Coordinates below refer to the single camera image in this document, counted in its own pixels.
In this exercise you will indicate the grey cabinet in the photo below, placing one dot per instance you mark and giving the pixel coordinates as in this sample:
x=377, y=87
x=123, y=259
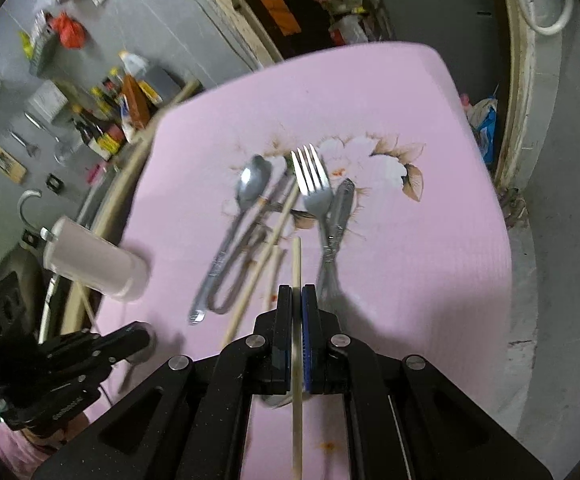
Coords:
x=470, y=35

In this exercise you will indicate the wooden cutting board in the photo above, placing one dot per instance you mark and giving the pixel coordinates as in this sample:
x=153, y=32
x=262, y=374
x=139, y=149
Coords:
x=11, y=168

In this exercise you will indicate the steel utensil with loop handle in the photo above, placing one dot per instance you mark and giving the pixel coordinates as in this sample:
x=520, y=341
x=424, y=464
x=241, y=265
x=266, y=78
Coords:
x=226, y=287

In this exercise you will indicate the pink floral tablecloth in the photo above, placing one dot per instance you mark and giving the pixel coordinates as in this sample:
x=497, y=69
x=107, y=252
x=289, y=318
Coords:
x=407, y=244

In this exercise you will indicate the steel spoon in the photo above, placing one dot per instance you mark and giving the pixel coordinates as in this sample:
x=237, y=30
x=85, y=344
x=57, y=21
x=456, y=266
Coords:
x=337, y=218
x=251, y=184

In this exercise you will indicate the dark soy sauce bottle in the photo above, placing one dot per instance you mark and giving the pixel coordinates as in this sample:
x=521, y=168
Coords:
x=91, y=130

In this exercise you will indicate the white wall box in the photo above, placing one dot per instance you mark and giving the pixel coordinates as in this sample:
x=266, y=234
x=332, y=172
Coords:
x=48, y=101

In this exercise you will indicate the steel fork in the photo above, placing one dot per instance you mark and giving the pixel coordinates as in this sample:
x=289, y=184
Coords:
x=317, y=194

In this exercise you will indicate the white plastic utensil holder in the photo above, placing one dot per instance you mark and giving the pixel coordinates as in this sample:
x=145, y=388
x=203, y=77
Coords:
x=78, y=254

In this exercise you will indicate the large oil jug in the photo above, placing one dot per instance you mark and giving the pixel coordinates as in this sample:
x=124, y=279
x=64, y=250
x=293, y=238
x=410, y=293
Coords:
x=157, y=84

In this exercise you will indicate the person left hand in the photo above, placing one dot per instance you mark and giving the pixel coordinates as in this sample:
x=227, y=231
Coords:
x=64, y=434

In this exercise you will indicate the grey wall shelf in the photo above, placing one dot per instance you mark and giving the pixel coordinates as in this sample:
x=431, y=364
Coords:
x=44, y=50

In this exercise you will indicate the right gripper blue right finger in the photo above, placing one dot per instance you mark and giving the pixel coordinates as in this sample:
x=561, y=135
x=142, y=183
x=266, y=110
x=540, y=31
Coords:
x=320, y=367

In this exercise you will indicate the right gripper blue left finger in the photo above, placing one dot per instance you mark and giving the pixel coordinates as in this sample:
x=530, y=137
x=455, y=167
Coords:
x=273, y=359

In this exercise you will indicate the orange sauce packet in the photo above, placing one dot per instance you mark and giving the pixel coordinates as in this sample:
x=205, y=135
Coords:
x=136, y=102

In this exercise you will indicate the red plastic bag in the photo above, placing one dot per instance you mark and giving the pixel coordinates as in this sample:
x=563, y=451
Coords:
x=71, y=33

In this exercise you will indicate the wooden chopstick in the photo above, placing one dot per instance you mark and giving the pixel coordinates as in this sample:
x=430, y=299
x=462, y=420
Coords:
x=250, y=286
x=296, y=361

